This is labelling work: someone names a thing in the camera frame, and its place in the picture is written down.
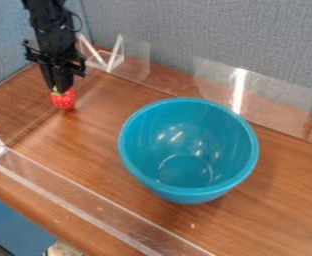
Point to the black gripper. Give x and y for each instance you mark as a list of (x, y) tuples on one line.
[(54, 51)]

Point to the red toy strawberry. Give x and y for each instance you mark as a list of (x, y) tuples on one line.
[(65, 100)]

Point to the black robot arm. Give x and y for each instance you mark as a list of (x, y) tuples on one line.
[(46, 10)]

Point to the blue plastic bowl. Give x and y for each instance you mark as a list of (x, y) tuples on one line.
[(189, 148)]

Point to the clear acrylic front barrier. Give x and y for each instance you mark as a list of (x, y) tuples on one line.
[(26, 180)]

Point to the clear acrylic barrier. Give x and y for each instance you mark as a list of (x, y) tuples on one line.
[(268, 101), (26, 180)]

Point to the clear acrylic back barrier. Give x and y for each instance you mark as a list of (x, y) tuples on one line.
[(268, 101)]

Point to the clear acrylic corner bracket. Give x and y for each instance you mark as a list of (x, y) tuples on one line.
[(102, 59)]

